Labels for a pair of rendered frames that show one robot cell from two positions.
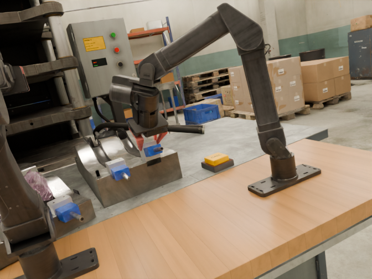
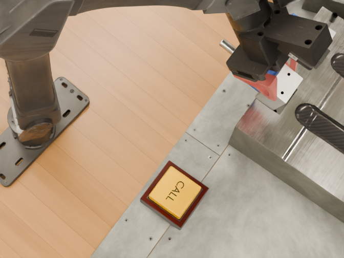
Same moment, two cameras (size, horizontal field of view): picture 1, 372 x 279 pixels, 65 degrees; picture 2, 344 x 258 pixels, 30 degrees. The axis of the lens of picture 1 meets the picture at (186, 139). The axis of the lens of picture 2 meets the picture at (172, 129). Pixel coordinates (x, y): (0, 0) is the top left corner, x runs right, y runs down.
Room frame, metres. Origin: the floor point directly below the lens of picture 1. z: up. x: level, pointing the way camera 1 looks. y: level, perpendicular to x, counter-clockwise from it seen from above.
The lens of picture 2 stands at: (1.10, -0.24, 1.82)
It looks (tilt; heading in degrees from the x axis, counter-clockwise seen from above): 71 degrees down; 145
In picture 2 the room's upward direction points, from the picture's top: 7 degrees clockwise
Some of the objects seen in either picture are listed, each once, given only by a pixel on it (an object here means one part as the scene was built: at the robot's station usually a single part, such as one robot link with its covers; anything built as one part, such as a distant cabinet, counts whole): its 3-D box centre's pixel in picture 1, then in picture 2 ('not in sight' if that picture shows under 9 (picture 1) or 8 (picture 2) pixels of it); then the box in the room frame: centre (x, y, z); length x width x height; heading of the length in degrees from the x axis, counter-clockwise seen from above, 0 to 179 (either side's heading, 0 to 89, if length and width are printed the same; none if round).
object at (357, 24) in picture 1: (362, 22); not in sight; (6.85, -4.44, 1.26); 0.42 x 0.33 x 0.29; 16
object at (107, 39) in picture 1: (125, 145); not in sight; (1.78, 0.37, 0.74); 0.31 x 0.22 x 1.47; 116
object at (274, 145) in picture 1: (277, 144); (29, 106); (0.72, -0.23, 0.90); 0.09 x 0.06 x 0.06; 168
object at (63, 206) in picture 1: (70, 212); not in sight; (0.67, 0.32, 0.86); 0.13 x 0.05 x 0.05; 43
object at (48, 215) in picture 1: (28, 231); not in sight; (0.51, 0.33, 0.90); 0.09 x 0.06 x 0.06; 111
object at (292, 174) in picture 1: (283, 167); (31, 123); (0.72, -0.24, 0.84); 0.20 x 0.07 x 0.08; 111
